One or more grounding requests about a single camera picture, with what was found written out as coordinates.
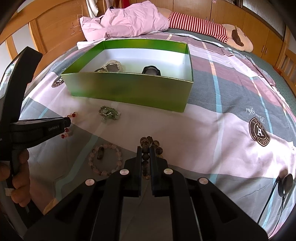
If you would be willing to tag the wooden wardrobe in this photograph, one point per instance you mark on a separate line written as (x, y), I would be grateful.
(268, 44)

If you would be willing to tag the red striped plush doll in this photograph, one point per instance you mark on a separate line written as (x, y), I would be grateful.
(225, 33)

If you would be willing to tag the person's left hand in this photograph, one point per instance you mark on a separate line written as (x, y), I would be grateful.
(21, 182)

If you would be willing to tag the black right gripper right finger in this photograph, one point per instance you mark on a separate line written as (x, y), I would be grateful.
(165, 181)

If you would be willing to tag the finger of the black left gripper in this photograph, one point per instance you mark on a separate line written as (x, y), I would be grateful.
(67, 122)

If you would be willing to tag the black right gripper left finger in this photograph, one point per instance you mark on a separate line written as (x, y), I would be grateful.
(127, 182)

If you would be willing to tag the plaid bed sheet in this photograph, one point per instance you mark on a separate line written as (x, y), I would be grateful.
(237, 130)

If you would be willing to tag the white wrist watch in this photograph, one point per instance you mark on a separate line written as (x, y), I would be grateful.
(110, 66)

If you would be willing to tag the black wrist watch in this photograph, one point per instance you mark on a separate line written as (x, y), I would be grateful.
(151, 70)

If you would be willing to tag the pink crumpled blanket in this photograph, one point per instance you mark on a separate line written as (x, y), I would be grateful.
(135, 20)

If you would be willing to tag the green cardboard box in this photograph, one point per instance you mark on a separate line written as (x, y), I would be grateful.
(170, 91)

